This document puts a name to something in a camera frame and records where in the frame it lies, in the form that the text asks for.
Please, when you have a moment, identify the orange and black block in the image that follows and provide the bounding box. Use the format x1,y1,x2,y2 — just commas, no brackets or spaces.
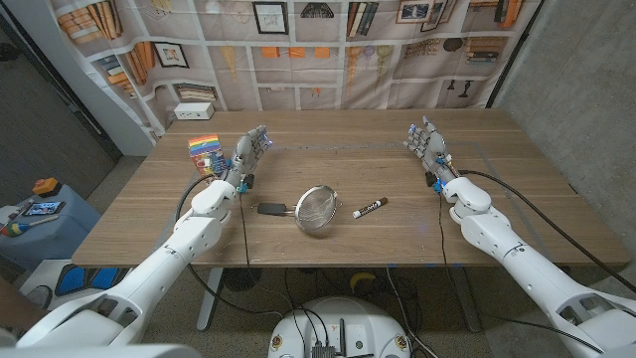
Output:
32,177,64,199

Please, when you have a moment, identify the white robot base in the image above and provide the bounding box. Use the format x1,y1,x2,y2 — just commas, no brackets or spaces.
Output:
266,296,412,358

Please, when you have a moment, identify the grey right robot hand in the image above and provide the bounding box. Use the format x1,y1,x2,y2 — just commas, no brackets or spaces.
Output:
402,115,461,186

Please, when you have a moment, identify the rainbow marker box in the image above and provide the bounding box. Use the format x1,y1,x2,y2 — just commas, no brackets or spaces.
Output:
187,133,230,178

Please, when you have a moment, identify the blue storage box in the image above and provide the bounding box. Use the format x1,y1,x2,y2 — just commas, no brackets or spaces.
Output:
0,184,103,272

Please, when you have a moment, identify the yellow object under table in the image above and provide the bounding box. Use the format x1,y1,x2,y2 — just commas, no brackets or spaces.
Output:
349,270,378,293

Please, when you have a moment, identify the white power outlet box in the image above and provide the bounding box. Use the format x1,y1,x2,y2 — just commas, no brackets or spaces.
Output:
173,101,216,121

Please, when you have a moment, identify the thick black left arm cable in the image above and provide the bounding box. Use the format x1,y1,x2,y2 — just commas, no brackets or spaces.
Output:
174,172,284,319

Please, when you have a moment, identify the black smartphone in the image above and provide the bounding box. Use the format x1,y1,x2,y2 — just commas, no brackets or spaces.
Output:
23,200,67,218

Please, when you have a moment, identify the black floor cable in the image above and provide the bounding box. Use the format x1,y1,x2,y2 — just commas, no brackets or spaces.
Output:
386,267,439,358

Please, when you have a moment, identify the brown marker white cap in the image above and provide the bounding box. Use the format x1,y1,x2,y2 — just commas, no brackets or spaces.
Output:
352,196,390,220

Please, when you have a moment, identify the grey table leg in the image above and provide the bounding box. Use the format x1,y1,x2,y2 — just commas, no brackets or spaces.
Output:
449,267,483,333

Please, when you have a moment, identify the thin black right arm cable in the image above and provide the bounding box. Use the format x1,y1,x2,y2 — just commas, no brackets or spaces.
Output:
435,191,605,354

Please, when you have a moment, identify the black backdrop stand pole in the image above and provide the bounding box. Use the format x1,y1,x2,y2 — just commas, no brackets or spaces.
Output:
484,0,546,109

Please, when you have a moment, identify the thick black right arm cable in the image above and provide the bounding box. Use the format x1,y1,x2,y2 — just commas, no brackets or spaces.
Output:
459,169,636,294

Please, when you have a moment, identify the black round fan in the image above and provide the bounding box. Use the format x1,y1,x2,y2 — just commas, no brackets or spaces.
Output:
221,267,263,293

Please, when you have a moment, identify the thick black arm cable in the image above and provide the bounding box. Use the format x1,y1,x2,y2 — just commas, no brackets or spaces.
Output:
459,169,636,294
174,172,284,319

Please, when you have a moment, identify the white table leg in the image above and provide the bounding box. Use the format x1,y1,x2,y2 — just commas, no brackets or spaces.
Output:
196,267,225,332

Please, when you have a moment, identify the white robot torso cover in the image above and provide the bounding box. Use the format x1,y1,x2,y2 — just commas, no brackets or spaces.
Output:
0,342,203,358

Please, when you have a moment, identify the metal mesh sieve black handle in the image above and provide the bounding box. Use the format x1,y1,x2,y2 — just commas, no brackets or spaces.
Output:
256,184,343,235

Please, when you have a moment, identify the multicoloured handled brush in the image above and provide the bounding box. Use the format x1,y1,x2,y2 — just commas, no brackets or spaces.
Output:
0,214,61,239

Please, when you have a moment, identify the printed bookshelf backdrop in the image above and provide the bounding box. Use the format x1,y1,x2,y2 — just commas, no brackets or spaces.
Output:
49,0,543,145

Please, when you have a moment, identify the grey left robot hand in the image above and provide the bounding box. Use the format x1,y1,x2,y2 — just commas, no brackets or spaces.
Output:
224,124,273,189

